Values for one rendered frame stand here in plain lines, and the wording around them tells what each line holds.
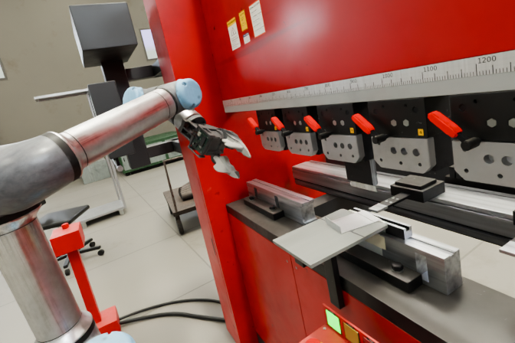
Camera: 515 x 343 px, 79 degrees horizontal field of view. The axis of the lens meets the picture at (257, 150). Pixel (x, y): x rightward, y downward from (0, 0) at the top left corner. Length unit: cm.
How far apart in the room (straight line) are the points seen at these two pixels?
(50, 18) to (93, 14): 880
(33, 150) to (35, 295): 30
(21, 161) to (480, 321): 90
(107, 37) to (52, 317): 125
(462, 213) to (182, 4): 140
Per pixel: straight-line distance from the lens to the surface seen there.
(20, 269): 76
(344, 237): 89
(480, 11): 67
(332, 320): 94
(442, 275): 89
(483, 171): 70
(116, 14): 175
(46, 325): 81
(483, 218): 108
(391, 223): 97
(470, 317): 87
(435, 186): 113
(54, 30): 1045
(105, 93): 165
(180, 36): 161
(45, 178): 61
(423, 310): 87
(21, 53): 1035
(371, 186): 95
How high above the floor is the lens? 142
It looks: 11 degrees down
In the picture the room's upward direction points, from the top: 12 degrees counter-clockwise
